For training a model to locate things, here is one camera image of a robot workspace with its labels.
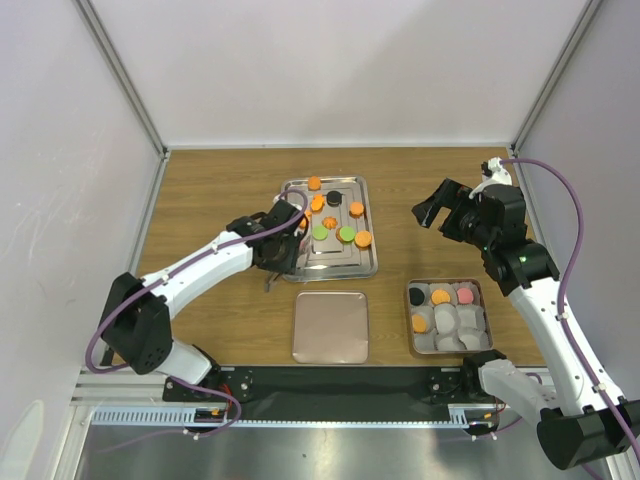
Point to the white paper cup bottom right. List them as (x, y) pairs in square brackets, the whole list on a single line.
[(473, 339)]

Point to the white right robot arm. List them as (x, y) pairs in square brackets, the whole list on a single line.
[(585, 416)]

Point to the white slotted cable duct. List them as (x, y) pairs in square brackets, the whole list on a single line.
[(456, 417)]

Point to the black sandwich cookie packed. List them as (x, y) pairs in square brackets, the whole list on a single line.
[(416, 296)]

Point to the orange round cookie lower right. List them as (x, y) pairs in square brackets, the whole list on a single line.
[(363, 239)]

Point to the white paper cup bottom left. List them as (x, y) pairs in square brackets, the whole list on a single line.
[(424, 343)]

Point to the white paper cup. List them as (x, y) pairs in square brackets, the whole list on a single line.
[(424, 343), (472, 317), (473, 287), (473, 339), (446, 286), (448, 342), (446, 318), (427, 312)]

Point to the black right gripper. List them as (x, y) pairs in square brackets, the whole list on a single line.
[(445, 195)]

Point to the white paper cup middle right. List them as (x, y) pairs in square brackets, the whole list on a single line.
[(472, 317)]

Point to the white paper cup top middle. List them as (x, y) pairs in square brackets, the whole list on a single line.
[(446, 286)]

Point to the orange round cookie top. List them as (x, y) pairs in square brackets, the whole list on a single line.
[(314, 183)]

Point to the rose gold tin lid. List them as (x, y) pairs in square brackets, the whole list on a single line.
[(330, 328)]

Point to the orange round sandwich cookie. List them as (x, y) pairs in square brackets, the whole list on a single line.
[(440, 296)]

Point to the green round cookie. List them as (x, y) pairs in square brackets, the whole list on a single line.
[(320, 233), (345, 234)]

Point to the white paper cup centre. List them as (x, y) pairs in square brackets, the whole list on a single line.
[(446, 318)]

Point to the white paper cup middle left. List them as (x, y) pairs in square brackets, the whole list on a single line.
[(427, 312)]

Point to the white paper cup top right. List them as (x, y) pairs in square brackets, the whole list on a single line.
[(473, 287)]

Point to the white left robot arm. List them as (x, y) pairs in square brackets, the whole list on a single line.
[(136, 320)]

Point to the pink sandwich cookie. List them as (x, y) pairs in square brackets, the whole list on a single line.
[(465, 296)]

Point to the black sandwich cookie on tray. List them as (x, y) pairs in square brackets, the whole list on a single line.
[(334, 198)]

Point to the white paper cup bottom middle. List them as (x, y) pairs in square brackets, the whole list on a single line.
[(448, 342)]

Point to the orange flower cookie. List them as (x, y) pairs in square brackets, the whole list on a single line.
[(330, 223)]

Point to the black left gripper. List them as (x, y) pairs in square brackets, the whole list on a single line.
[(286, 266)]

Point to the silver steel tray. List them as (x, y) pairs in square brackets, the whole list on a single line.
[(331, 259)]

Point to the orange bear cookie upper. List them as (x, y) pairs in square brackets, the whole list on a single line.
[(317, 203)]

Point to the aluminium frame rail front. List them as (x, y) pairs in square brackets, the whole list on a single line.
[(120, 388)]

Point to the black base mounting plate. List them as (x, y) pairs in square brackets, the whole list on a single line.
[(336, 393)]

